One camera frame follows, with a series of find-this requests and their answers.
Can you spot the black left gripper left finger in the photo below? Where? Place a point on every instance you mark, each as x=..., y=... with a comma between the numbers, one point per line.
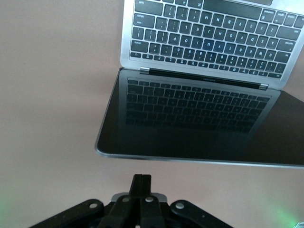
x=137, y=185

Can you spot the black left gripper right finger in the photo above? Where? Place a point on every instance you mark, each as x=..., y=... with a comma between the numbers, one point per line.
x=146, y=185

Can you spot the silver laptop computer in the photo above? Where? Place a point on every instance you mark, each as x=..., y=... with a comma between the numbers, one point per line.
x=190, y=118

